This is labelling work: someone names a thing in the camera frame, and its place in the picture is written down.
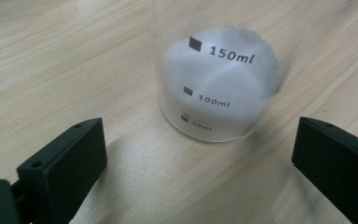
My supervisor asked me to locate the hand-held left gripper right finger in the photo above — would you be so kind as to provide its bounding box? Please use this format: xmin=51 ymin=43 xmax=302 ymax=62
xmin=291 ymin=116 xmax=358 ymax=224

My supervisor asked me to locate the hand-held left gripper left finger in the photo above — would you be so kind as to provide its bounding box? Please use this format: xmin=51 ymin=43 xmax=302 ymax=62
xmin=16 ymin=117 xmax=108 ymax=224

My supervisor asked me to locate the glass jar with white powder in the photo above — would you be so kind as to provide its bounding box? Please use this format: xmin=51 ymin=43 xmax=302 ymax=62
xmin=147 ymin=0 xmax=296 ymax=144

